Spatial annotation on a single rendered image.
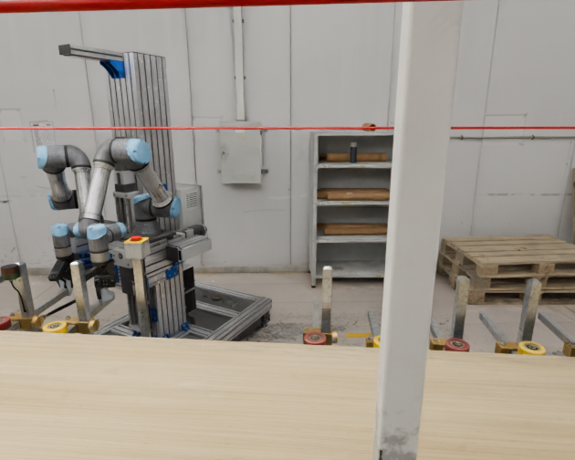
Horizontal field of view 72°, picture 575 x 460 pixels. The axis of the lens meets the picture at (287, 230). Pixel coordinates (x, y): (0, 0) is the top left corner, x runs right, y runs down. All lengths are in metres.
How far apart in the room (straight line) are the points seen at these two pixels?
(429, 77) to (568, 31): 4.73
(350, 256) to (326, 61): 2.05
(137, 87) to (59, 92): 2.29
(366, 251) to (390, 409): 4.03
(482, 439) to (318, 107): 3.53
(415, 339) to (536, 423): 0.85
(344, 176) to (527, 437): 3.41
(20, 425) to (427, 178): 1.19
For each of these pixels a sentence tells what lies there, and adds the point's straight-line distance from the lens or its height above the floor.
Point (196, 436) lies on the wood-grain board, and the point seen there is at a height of 0.90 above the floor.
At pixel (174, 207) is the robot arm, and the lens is 2.24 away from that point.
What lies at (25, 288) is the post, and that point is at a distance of 1.97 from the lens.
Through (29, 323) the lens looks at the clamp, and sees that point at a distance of 2.02.
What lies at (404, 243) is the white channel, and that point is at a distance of 0.45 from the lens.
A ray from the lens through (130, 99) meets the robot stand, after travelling 2.55.
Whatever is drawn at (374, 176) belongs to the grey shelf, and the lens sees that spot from 4.37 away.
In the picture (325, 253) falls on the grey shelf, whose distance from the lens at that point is 4.48.
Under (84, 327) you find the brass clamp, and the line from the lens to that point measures 1.89.
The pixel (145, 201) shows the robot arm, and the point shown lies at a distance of 2.31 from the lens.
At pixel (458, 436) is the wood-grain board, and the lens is 1.20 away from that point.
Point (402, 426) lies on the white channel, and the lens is 0.57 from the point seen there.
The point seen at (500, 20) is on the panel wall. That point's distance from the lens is 4.83.
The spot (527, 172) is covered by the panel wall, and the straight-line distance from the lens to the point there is 5.02.
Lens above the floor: 1.67
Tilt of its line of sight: 16 degrees down
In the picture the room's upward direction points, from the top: straight up
